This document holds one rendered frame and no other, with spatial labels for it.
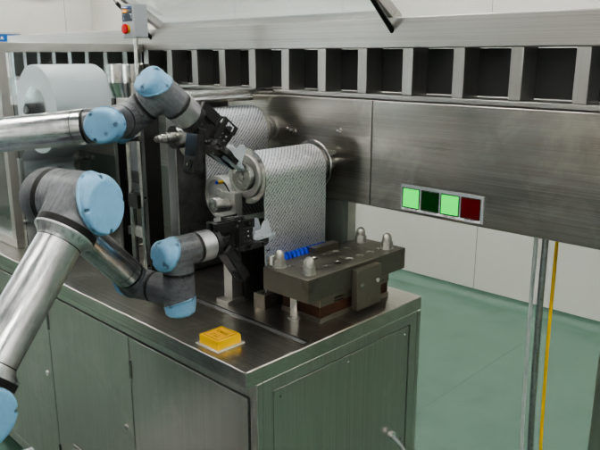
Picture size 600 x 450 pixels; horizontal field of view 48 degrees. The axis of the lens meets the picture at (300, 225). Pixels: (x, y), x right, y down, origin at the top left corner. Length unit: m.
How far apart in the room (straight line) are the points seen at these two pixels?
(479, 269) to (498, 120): 2.92
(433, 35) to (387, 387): 0.94
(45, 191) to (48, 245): 0.11
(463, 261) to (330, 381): 2.97
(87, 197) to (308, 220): 0.78
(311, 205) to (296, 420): 0.59
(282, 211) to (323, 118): 0.35
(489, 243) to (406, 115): 2.72
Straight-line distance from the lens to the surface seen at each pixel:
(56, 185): 1.32
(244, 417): 1.57
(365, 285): 1.76
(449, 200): 1.75
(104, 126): 1.43
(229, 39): 2.30
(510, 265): 4.42
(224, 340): 1.57
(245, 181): 1.74
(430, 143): 1.77
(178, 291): 1.58
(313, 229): 1.89
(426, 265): 4.75
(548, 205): 1.64
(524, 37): 1.65
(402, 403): 2.00
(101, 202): 1.29
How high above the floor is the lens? 1.56
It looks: 14 degrees down
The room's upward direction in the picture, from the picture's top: straight up
